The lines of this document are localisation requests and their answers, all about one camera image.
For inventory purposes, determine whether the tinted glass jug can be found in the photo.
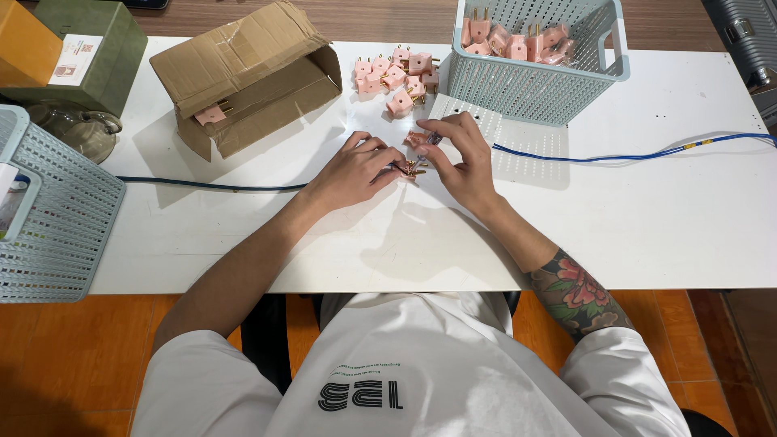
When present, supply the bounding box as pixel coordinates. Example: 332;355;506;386
23;100;124;165

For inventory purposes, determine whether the person's right hand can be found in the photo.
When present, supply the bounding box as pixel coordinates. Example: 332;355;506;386
414;111;502;211

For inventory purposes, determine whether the pale blue perforated basket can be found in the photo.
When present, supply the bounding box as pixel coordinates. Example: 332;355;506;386
448;0;631;127
0;104;127;304

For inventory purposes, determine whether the person's left hand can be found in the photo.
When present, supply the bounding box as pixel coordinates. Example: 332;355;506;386
301;130;409;214

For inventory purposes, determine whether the open cardboard box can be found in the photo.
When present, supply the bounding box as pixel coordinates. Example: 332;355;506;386
149;0;344;163

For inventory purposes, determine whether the pile of pink plugs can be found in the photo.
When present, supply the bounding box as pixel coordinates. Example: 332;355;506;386
353;45;442;119
460;6;577;67

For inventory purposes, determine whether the small screwdriver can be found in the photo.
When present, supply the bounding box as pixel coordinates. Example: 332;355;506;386
418;132;443;161

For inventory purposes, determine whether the dark blue cable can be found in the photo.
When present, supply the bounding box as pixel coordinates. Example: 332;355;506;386
115;163;406;193

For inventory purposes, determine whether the orange box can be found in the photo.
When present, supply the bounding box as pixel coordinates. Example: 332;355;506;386
0;0;64;89

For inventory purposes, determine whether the grey suitcase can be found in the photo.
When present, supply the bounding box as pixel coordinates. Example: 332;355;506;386
701;0;777;93

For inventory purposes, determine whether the bright blue cable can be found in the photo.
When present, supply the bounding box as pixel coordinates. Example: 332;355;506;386
492;132;777;164

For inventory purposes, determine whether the brass-pinned plug base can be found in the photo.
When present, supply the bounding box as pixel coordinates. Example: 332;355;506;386
396;159;429;187

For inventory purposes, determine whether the green box with white label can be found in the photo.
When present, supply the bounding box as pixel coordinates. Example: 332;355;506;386
0;0;149;120

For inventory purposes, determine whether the person's white t-shirt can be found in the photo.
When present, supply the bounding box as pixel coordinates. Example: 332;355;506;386
130;291;693;437

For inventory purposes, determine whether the single pink plug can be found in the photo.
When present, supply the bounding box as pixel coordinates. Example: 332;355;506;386
193;100;234;127

